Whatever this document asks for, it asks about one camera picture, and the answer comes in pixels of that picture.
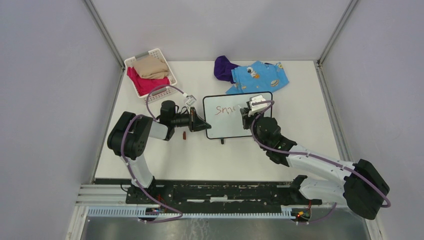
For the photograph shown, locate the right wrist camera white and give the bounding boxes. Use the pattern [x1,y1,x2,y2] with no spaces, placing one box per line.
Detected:
[247,95,275,117]

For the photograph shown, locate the purple cloth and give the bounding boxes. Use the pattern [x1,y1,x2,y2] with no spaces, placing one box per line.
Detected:
[213,55,239,84]

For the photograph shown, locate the blue patterned cloth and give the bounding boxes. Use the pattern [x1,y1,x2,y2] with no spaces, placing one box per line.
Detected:
[225,61,289,95]

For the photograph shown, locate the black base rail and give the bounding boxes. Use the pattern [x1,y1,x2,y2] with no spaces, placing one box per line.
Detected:
[146,179,322,214]

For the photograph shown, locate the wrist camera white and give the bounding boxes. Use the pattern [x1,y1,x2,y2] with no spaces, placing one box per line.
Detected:
[247,95,275,117]
[183,93,197,113]

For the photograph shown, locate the beige folded cloth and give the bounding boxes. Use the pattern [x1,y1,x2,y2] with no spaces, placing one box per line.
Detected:
[133,55,170,79]

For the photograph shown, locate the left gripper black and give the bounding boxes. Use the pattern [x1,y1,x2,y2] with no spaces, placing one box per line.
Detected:
[171,106,211,132]

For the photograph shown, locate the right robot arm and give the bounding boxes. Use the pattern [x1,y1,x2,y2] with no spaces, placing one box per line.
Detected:
[240,101,392,220]

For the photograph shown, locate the white plastic basket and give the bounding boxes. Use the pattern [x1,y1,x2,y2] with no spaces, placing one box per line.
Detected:
[124,48,177,104]

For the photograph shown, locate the pink cloth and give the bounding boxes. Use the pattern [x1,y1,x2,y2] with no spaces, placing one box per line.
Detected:
[127,67,170,96]

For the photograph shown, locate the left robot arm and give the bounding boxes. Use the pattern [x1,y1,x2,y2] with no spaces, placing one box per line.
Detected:
[106,100,212,204]

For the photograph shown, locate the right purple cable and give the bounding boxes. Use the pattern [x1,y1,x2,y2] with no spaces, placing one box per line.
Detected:
[249,99,392,225]

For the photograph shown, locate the whiteboard with black frame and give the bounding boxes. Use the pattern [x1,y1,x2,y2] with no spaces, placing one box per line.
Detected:
[202,91,273,140]

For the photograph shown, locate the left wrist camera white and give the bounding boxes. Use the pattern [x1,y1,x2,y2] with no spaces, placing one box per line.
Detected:
[183,93,197,113]

